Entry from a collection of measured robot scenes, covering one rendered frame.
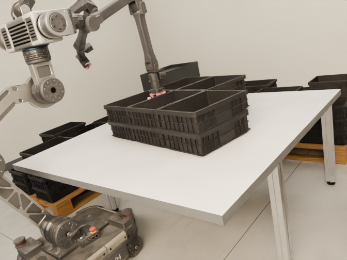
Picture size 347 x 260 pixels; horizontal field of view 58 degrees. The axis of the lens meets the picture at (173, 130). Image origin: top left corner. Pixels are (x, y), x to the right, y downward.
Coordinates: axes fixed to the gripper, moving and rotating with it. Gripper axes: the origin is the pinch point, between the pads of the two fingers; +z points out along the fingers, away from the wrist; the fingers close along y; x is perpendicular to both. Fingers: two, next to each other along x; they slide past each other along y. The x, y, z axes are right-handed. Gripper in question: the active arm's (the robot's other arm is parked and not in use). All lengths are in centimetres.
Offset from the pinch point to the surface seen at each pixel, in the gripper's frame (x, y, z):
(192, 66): -134, 128, -5
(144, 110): 28.8, -30.1, -3.5
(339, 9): -319, 43, -30
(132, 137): 29.5, -6.5, 15.0
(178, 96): -8.3, -11.6, -1.5
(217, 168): 29, -84, 21
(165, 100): 0.9, -9.3, -1.0
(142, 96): 0.6, 20.8, -3.9
